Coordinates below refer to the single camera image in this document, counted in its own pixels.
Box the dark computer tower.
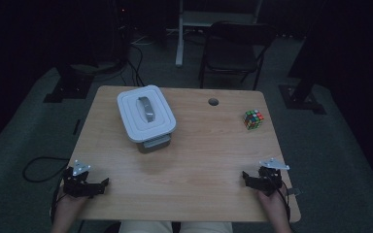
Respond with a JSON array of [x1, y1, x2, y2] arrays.
[[111, 0, 133, 64]]

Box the black floor cable loop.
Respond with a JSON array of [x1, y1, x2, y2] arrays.
[[22, 156, 71, 183]]

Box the right hand-held gripper cable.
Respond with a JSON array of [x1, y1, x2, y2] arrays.
[[276, 179, 293, 225]]

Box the person's left leg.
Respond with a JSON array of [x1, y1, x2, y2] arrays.
[[118, 220, 173, 233]]

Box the black folding chair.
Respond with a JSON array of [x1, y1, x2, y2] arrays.
[[197, 20, 278, 91]]

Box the white container lid grey handle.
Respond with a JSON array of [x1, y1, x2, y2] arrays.
[[116, 84, 178, 144]]

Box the clear plastic storage container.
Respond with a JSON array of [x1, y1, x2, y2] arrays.
[[136, 131, 173, 154]]

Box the black floor strip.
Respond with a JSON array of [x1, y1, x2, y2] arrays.
[[72, 118, 82, 136]]

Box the person's leg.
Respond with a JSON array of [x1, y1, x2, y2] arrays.
[[178, 220, 234, 233], [118, 220, 173, 233]]

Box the person's right leg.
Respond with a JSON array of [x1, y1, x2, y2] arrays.
[[178, 220, 234, 233]]

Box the person's right hand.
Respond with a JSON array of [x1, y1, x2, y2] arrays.
[[256, 188, 288, 221]]

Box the multicoloured puzzle cube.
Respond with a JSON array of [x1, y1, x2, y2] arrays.
[[242, 109, 265, 131]]

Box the person's left hand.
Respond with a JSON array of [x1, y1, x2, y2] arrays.
[[52, 187, 90, 221]]

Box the left hand-held gripper cable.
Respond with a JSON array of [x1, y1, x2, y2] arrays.
[[49, 185, 67, 225]]

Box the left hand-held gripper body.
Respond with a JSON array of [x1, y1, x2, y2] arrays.
[[62, 159, 93, 198]]

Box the hand-held gripper cable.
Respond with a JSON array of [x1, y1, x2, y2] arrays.
[[49, 185, 67, 225], [276, 179, 293, 225]]

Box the black floor cables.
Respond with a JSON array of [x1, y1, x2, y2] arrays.
[[119, 42, 146, 87]]

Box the black metal stand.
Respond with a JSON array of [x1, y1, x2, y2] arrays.
[[278, 32, 327, 116], [43, 62, 95, 104]]

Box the white desk frame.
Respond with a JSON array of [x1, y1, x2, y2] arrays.
[[174, 0, 263, 68]]

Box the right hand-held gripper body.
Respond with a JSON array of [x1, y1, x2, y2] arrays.
[[256, 157, 290, 197]]

